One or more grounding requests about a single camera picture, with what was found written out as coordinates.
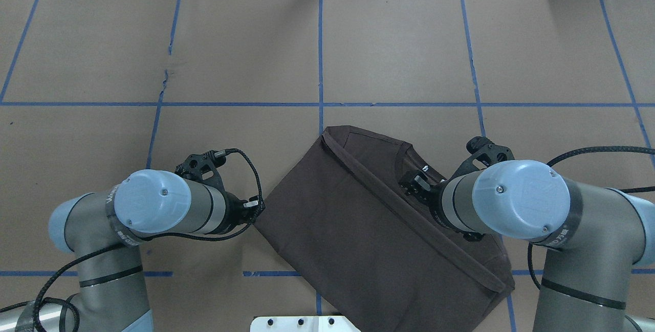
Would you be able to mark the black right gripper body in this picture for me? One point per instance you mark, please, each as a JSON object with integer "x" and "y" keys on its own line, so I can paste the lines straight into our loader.
{"x": 433, "y": 193}

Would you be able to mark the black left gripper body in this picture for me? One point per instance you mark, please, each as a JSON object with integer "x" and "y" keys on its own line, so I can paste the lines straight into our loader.
{"x": 234, "y": 209}

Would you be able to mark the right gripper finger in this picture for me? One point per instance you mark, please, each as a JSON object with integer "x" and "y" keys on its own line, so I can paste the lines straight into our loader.
{"x": 413, "y": 187}
{"x": 422, "y": 174}

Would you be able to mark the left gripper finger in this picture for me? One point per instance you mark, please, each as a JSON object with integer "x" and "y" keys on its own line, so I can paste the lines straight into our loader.
{"x": 254, "y": 206}

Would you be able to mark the dark brown t-shirt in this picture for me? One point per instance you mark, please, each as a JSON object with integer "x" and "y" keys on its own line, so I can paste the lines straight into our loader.
{"x": 341, "y": 219}

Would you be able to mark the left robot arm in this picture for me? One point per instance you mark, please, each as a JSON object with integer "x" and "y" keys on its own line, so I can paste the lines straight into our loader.
{"x": 103, "y": 288}

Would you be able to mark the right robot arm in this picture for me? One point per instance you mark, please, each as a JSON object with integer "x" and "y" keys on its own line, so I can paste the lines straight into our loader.
{"x": 594, "y": 236}

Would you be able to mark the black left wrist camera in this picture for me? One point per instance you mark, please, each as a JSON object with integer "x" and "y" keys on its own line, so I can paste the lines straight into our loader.
{"x": 203, "y": 168}

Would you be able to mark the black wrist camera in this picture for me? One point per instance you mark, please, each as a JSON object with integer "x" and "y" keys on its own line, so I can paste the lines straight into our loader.
{"x": 483, "y": 153}
{"x": 203, "y": 168}

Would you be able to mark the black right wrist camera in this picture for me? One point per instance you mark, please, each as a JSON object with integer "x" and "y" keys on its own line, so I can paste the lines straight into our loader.
{"x": 483, "y": 153}

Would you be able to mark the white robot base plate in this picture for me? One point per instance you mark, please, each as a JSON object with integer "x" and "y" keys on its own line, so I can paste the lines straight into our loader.
{"x": 302, "y": 323}

